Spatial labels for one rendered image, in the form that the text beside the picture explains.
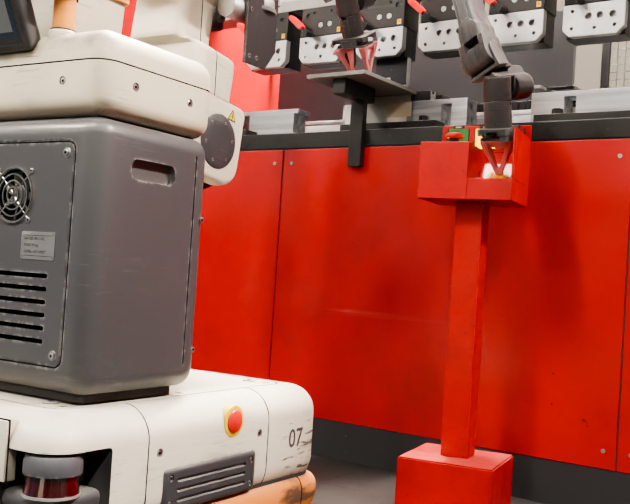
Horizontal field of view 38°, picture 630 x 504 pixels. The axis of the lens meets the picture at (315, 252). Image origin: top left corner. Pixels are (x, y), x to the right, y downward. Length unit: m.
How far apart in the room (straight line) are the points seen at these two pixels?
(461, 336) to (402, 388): 0.42
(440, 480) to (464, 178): 0.62
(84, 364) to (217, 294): 1.42
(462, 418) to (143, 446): 0.83
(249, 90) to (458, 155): 1.61
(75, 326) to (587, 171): 1.27
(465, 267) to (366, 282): 0.49
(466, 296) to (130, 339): 0.84
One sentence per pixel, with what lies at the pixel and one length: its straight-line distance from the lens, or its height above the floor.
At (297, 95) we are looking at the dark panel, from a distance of 3.41.
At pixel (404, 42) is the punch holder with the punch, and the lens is 2.56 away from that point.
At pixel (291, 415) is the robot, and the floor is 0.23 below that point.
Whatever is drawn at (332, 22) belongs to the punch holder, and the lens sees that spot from 2.70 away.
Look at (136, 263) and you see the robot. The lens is 1.34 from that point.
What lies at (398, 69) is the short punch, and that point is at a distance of 2.57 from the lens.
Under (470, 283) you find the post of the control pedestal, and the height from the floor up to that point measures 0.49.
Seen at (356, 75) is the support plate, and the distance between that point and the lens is 2.33.
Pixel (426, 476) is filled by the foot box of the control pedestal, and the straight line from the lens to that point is 1.92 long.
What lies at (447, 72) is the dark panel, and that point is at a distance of 3.09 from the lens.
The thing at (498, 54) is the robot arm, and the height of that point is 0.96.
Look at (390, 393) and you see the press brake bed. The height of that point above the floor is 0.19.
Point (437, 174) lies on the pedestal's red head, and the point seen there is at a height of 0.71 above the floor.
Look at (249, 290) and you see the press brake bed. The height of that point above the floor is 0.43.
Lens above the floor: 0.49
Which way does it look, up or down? 1 degrees up
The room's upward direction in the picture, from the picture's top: 4 degrees clockwise
